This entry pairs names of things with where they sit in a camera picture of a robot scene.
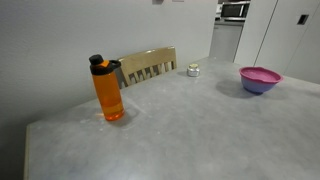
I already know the pink plastic bowl lid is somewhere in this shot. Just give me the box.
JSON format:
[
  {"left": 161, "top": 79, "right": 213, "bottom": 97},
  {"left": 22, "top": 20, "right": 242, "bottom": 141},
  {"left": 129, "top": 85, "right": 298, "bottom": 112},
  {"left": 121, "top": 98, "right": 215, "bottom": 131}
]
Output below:
[{"left": 239, "top": 67, "right": 283, "bottom": 84}]

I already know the small silver tin gold lid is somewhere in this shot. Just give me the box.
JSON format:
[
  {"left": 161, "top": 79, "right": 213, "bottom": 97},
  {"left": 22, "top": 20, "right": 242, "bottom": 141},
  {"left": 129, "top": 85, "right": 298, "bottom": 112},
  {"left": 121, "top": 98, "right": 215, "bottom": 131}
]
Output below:
[{"left": 187, "top": 63, "right": 200, "bottom": 77}]

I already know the blue plastic bowl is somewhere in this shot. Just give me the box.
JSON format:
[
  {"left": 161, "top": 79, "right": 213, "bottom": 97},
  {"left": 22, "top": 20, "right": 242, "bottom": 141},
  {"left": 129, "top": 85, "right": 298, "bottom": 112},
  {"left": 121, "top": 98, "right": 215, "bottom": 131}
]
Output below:
[{"left": 241, "top": 77, "right": 279, "bottom": 94}]

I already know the tan wooden chair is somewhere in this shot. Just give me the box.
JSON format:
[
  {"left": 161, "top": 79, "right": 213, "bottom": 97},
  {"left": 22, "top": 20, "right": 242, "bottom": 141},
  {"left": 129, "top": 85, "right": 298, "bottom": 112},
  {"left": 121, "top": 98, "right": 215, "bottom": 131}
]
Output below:
[{"left": 119, "top": 46, "right": 177, "bottom": 87}]

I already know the orange water bottle black cap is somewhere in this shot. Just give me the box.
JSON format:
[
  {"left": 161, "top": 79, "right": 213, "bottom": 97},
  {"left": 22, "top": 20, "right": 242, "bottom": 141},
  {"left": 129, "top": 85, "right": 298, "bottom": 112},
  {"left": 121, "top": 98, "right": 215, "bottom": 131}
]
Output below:
[{"left": 89, "top": 54, "right": 124, "bottom": 121}]

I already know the microwave oven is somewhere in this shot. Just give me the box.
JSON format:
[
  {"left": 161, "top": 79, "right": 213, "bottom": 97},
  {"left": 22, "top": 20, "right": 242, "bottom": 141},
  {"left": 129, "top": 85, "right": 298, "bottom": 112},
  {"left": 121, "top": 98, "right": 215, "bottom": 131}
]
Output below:
[{"left": 221, "top": 1, "right": 250, "bottom": 21}]

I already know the white cabinet with black handle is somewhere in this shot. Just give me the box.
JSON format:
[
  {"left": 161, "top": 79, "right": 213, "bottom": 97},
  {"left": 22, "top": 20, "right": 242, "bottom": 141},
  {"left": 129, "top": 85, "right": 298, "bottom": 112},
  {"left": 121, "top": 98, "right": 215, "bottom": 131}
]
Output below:
[{"left": 234, "top": 0, "right": 320, "bottom": 84}]

